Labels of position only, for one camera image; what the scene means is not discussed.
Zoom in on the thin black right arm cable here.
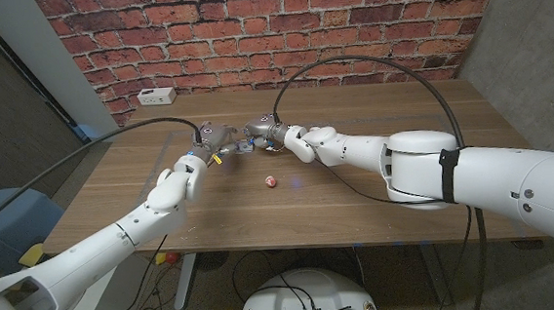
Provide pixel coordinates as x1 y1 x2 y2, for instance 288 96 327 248
313 148 480 310

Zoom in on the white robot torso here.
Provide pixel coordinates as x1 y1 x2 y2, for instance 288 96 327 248
234 263 380 310

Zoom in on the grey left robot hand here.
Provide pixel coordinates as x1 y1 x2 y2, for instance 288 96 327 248
189 119 242 165

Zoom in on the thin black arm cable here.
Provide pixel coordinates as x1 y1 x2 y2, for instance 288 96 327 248
33 233 175 310
313 148 480 310

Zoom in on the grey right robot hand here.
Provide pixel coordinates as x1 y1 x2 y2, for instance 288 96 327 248
242 112 292 154

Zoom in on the white power strip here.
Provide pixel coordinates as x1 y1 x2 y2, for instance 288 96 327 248
136 86 178 108

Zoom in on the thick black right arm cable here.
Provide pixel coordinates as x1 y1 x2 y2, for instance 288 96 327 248
267 46 494 310

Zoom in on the dollar bill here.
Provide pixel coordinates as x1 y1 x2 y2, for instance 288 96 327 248
234 139 257 155

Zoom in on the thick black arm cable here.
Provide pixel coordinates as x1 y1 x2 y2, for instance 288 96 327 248
267 46 494 310
0 113 210 237

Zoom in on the grey table leg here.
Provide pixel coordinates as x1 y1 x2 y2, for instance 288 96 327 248
417 241 454 308
170 252 202 310

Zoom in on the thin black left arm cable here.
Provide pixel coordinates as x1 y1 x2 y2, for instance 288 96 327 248
33 233 175 310

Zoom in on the black floor cable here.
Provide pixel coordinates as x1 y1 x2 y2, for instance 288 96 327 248
228 246 318 310

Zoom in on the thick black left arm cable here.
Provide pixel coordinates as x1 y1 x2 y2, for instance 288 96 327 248
0 113 210 237

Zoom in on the printed brick wall backdrop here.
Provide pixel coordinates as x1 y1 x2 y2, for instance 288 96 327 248
33 0 515 135

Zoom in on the yellow foam pad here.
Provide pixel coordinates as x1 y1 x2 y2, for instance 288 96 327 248
18 242 46 270

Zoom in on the black round floor fan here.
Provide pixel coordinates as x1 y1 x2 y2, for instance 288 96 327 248
194 250 231 273

